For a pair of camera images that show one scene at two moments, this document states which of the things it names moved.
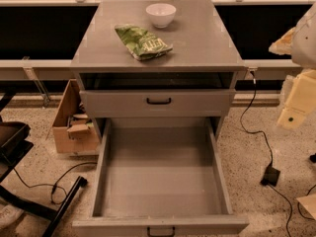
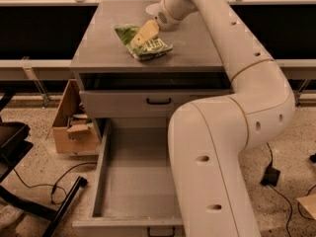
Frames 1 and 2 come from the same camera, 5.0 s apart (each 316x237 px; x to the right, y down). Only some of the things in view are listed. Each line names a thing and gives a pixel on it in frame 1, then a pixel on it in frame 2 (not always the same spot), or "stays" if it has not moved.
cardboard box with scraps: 73,130 stays
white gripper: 305,44 → 164,20
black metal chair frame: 15,145 stays
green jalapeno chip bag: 141,43 stays
